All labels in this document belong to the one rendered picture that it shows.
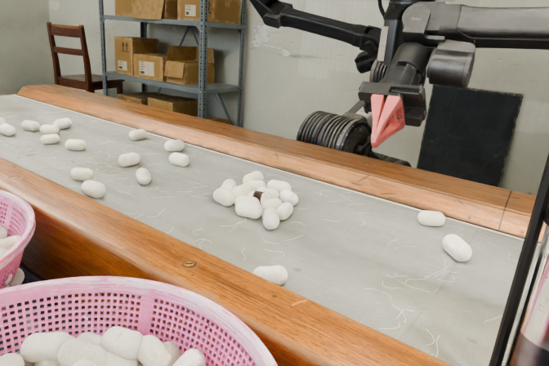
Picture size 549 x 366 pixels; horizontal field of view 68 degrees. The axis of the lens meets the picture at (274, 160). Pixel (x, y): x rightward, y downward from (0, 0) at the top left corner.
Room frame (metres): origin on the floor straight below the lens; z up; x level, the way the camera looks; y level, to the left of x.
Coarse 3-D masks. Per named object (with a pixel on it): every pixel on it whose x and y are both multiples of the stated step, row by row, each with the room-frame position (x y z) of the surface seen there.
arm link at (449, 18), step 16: (432, 16) 0.73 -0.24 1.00; (448, 16) 0.71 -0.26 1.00; (464, 16) 0.71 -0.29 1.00; (480, 16) 0.70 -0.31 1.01; (496, 16) 0.69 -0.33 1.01; (512, 16) 0.68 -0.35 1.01; (528, 16) 0.67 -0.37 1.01; (544, 16) 0.66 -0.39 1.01; (432, 32) 0.71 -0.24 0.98; (448, 32) 0.70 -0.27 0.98; (464, 32) 0.70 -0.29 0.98; (480, 32) 0.69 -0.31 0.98; (496, 32) 0.68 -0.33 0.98; (512, 32) 0.67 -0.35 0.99; (528, 32) 0.66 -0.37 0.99; (544, 32) 0.65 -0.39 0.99; (512, 48) 0.69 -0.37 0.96; (528, 48) 0.68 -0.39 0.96; (544, 48) 0.67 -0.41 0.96
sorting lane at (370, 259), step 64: (128, 128) 0.85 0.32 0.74; (128, 192) 0.51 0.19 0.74; (192, 192) 0.53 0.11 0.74; (320, 192) 0.56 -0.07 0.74; (256, 256) 0.37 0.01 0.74; (320, 256) 0.38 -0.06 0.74; (384, 256) 0.39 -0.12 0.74; (448, 256) 0.40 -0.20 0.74; (512, 256) 0.41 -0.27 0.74; (384, 320) 0.28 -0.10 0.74; (448, 320) 0.29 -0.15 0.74
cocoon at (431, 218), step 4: (420, 212) 0.48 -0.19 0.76; (424, 212) 0.47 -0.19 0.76; (428, 212) 0.47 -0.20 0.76; (432, 212) 0.47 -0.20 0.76; (436, 212) 0.47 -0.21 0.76; (440, 212) 0.48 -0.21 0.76; (420, 216) 0.47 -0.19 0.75; (424, 216) 0.47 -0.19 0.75; (428, 216) 0.47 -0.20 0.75; (432, 216) 0.47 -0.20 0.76; (436, 216) 0.47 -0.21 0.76; (440, 216) 0.47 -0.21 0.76; (420, 220) 0.47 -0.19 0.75; (424, 220) 0.47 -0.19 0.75; (428, 220) 0.47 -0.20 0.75; (432, 220) 0.47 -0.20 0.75; (436, 220) 0.47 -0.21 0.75; (440, 220) 0.47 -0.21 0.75; (444, 220) 0.47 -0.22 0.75; (424, 224) 0.47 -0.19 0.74; (428, 224) 0.47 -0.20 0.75; (432, 224) 0.47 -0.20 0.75; (436, 224) 0.47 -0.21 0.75; (440, 224) 0.47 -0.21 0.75
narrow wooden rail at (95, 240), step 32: (0, 160) 0.53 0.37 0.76; (32, 192) 0.43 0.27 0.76; (64, 192) 0.44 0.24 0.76; (64, 224) 0.36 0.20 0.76; (96, 224) 0.37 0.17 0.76; (128, 224) 0.37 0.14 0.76; (32, 256) 0.40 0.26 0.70; (64, 256) 0.37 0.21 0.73; (96, 256) 0.33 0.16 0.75; (128, 256) 0.31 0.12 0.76; (160, 256) 0.32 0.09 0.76; (192, 256) 0.32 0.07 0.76; (192, 288) 0.27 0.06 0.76; (224, 288) 0.28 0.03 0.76; (256, 288) 0.28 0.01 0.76; (256, 320) 0.24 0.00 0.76; (288, 320) 0.24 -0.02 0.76; (320, 320) 0.25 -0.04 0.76; (352, 320) 0.25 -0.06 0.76; (288, 352) 0.22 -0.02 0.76; (320, 352) 0.22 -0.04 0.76; (352, 352) 0.22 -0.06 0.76; (384, 352) 0.22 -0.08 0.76; (416, 352) 0.22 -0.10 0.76
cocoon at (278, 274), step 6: (258, 270) 0.32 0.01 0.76; (264, 270) 0.32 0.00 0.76; (270, 270) 0.32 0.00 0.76; (276, 270) 0.32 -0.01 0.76; (282, 270) 0.32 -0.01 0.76; (264, 276) 0.31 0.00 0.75; (270, 276) 0.31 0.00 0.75; (276, 276) 0.32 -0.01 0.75; (282, 276) 0.32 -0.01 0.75; (276, 282) 0.31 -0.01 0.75; (282, 282) 0.32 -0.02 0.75
